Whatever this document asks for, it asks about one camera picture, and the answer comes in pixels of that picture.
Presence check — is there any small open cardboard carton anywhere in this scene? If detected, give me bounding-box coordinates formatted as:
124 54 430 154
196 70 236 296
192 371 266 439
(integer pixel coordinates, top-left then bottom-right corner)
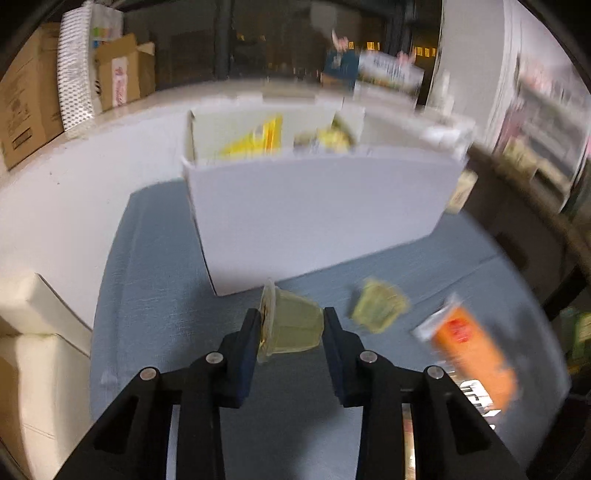
95 33 157 112

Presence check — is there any orange snack packet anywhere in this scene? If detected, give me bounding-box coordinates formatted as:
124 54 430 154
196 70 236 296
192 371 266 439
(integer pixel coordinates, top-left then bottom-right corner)
412 295 519 418

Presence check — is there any white sofa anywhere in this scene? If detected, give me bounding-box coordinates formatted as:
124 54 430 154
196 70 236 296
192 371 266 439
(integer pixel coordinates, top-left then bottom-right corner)
0 272 93 480

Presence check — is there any large brown cardboard carton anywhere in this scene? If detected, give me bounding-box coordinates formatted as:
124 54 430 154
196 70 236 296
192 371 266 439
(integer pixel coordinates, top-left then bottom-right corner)
0 23 65 171

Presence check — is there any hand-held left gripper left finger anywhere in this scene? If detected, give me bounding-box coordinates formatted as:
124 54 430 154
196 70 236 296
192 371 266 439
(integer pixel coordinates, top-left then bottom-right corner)
55 307 264 480

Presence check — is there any cluttered storage shelf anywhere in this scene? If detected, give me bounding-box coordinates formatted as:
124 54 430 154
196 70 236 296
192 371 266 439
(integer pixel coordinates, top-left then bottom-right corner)
489 46 591 213

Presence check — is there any clear jelly cup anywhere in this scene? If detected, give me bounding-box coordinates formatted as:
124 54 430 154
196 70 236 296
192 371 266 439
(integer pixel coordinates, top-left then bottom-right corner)
257 278 324 364

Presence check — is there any white dotted paper bag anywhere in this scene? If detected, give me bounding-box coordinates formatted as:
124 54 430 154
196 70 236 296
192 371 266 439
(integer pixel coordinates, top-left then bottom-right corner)
56 7 100 132

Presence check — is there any white cardboard box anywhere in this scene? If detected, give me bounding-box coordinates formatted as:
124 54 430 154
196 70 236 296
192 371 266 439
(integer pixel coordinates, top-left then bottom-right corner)
179 95 469 297

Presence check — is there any yellow-green snack bag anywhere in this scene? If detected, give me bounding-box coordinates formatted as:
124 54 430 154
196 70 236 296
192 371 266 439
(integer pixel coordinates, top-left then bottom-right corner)
293 115 356 153

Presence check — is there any black framed window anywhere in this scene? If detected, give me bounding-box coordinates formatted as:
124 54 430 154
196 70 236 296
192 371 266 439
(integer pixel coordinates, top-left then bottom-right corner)
124 0 444 88

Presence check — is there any printed landscape box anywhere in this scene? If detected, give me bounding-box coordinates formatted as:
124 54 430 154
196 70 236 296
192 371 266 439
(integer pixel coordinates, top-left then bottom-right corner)
321 48 426 100

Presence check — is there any small green snack packet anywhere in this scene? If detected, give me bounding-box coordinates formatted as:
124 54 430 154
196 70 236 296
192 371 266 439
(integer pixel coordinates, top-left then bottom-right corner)
352 278 411 334

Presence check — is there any yellow snack packet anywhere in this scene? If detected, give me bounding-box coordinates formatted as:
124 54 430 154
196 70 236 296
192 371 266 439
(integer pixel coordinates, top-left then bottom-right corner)
219 114 283 160

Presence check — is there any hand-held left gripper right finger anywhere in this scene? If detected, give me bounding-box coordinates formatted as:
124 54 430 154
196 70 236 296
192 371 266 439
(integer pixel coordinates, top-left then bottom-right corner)
323 306 529 480

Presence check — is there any white bag with coloured squares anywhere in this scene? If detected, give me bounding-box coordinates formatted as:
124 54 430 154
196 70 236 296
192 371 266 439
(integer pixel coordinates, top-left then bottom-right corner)
88 2 125 51

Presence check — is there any cream carton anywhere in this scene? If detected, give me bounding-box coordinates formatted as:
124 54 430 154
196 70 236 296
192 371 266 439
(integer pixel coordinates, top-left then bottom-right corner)
501 138 541 182

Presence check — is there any wooden side desk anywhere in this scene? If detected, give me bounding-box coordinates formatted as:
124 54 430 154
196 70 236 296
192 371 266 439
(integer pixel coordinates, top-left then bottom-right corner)
466 148 591 319

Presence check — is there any yellow tissue pack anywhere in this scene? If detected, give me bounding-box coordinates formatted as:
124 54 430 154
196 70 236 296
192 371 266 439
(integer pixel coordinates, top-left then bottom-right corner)
420 117 479 215

